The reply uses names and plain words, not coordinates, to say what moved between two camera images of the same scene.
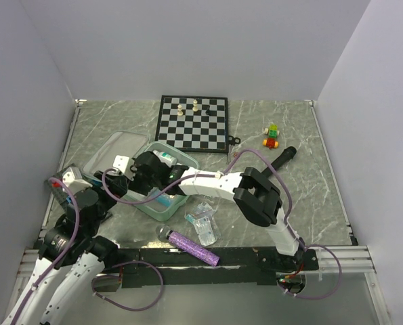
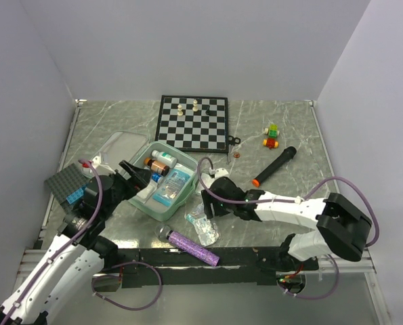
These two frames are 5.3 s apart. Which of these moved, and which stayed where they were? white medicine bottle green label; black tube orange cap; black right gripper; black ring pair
Moved: black right gripper
Stayed: black ring pair; white medicine bottle green label; black tube orange cap
